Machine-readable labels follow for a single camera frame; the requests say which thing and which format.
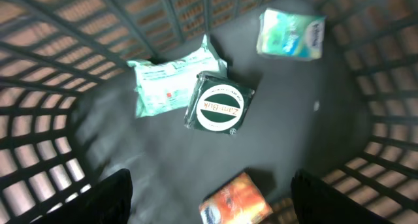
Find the dark grey mesh basket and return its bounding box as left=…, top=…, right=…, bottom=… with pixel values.
left=1, top=0, right=417, bottom=223

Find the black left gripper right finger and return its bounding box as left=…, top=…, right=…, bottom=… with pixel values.
left=291, top=169, right=391, bottom=224

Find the green Zam-Buk tin box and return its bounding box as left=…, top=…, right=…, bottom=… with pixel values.
left=184, top=72, right=255, bottom=135

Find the pale green wet wipes pack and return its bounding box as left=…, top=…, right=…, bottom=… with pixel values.
left=127, top=36, right=228, bottom=118

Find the green tissue pack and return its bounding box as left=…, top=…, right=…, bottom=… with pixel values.
left=256, top=8, right=326, bottom=60

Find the orange tissue pack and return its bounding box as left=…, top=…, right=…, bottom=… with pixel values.
left=199, top=172, right=273, bottom=224

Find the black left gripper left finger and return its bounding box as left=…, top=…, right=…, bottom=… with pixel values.
left=34, top=168, right=133, bottom=224

